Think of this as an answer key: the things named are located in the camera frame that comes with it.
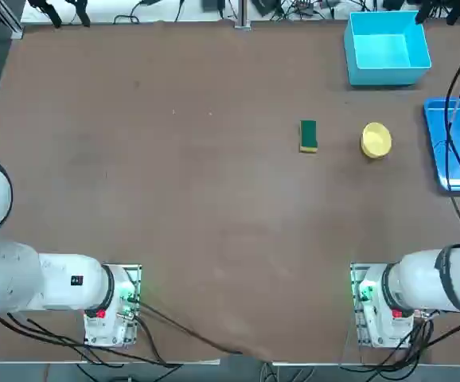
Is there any green and yellow sponge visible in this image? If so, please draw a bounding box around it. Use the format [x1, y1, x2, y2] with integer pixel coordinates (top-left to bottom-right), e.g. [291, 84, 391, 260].
[299, 119, 319, 154]

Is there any yellow bowl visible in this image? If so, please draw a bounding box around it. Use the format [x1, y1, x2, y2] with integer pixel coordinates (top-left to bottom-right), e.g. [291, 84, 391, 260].
[359, 121, 393, 161]

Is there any light blue plastic bin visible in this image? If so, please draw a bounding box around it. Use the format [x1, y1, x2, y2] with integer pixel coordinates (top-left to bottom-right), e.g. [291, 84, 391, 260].
[343, 10, 431, 87]

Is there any black stand leg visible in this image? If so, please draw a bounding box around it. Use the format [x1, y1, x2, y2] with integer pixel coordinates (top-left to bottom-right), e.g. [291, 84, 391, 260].
[28, 0, 63, 29]
[64, 0, 92, 28]
[446, 0, 460, 26]
[414, 0, 435, 25]

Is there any black cable across table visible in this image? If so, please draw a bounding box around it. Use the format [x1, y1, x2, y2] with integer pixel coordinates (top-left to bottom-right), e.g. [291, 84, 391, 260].
[134, 301, 244, 356]

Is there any aluminium profile post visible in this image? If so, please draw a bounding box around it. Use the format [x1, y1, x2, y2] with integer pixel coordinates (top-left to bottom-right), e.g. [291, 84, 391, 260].
[234, 0, 252, 31]

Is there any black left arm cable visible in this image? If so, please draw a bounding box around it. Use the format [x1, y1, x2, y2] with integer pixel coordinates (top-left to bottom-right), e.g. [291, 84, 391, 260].
[0, 312, 183, 368]

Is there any aluminium frame rail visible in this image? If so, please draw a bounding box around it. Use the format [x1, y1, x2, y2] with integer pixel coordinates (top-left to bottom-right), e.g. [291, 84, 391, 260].
[0, 0, 25, 40]

